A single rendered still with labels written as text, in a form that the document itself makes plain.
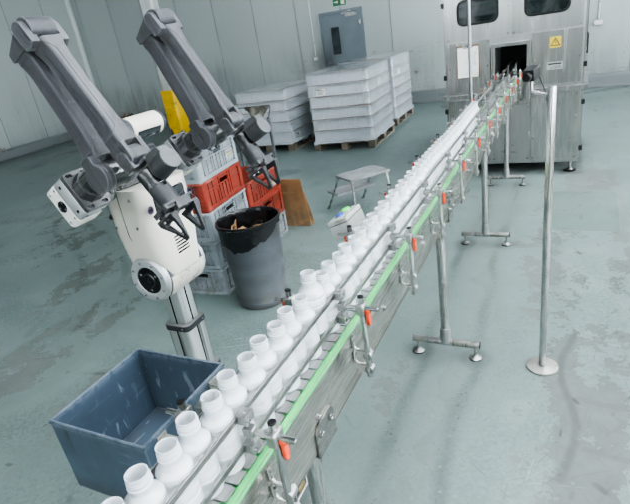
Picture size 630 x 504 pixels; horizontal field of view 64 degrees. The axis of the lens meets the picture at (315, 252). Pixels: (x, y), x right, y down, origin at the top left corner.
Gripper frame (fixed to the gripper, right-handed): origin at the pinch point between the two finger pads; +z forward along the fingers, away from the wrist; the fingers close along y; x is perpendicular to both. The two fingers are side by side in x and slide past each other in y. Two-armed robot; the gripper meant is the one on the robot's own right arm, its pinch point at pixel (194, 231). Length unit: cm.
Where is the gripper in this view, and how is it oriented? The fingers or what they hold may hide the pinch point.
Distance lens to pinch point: 133.1
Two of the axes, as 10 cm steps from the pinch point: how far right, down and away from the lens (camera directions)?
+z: 6.2, 7.8, 0.6
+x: -6.4, 4.6, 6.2
